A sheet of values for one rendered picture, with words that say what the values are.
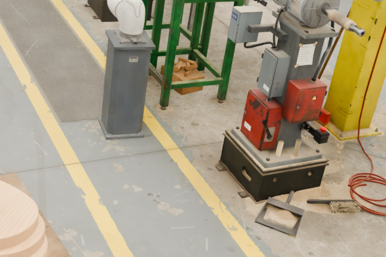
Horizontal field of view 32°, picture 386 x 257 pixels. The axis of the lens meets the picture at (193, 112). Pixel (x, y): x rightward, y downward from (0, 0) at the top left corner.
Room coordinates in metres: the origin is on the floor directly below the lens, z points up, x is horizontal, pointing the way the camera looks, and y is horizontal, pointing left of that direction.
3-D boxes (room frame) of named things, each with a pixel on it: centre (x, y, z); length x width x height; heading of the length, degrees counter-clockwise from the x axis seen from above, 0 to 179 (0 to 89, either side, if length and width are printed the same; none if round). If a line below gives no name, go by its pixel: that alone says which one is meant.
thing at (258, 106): (3.67, -0.43, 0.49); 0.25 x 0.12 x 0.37; 31
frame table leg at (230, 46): (4.69, -0.20, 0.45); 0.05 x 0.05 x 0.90; 31
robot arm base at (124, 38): (4.04, 0.48, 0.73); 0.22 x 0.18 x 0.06; 23
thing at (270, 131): (3.53, -0.47, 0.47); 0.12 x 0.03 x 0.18; 121
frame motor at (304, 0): (3.80, -0.53, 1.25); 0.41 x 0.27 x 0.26; 31
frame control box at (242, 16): (3.76, -0.28, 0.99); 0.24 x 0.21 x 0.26; 31
